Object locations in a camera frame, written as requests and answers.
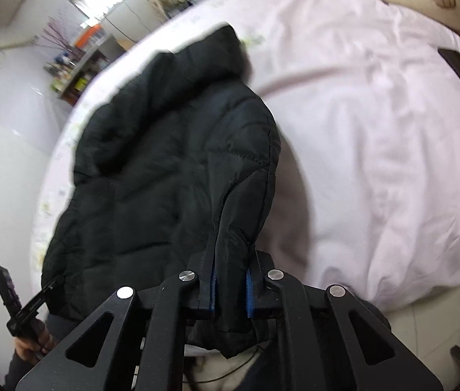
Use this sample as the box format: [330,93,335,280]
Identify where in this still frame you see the black floor cables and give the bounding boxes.
[189,344,264,384]

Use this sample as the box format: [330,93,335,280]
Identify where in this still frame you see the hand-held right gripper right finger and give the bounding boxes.
[246,250,444,391]

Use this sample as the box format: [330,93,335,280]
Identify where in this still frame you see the person's left forearm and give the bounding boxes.
[2,352,53,391]

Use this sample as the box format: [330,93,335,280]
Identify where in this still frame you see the person's left hand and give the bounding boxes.
[13,325,58,366]

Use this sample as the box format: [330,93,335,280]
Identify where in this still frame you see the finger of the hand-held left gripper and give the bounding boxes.
[15,275,66,323]
[0,260,23,317]

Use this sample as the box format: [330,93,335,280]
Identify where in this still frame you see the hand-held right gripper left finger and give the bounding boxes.
[16,248,218,391]

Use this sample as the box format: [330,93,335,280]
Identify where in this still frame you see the black quilted hooded jacket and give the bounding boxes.
[41,24,283,360]

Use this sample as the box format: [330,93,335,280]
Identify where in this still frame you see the bed with floral pink sheet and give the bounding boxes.
[30,0,460,314]

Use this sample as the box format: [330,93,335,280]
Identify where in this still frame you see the vase with bare branches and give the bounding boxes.
[36,16,81,65]

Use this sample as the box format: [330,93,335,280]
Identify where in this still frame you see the white cabinet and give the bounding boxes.
[103,0,166,45]

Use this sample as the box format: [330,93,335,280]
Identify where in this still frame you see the orange box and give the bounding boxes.
[75,25,105,48]

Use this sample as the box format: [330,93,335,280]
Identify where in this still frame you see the cluttered wooden bookshelf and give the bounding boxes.
[44,47,113,107]

